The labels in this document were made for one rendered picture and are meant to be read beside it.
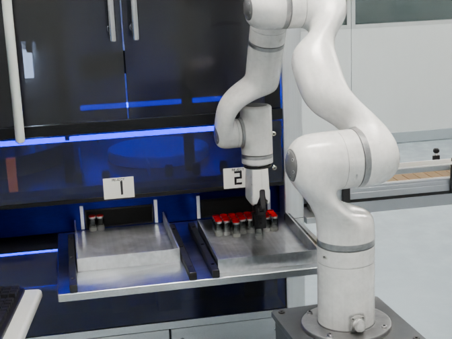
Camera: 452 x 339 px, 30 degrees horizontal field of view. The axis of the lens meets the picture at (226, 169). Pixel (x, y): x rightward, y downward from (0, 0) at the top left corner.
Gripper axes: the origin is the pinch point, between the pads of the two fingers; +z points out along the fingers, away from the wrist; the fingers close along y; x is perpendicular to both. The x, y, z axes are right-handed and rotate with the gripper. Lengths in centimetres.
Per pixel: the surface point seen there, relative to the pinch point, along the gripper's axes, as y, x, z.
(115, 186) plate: -14.8, -37.4, -8.7
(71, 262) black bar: 9, -51, 4
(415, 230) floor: -244, 148, 93
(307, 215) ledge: -17.8, 18.6, 5.8
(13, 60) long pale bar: -7, -61, -46
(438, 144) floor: -458, 259, 93
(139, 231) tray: -17.1, -31.4, 5.5
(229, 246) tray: 3.6, -9.0, 5.6
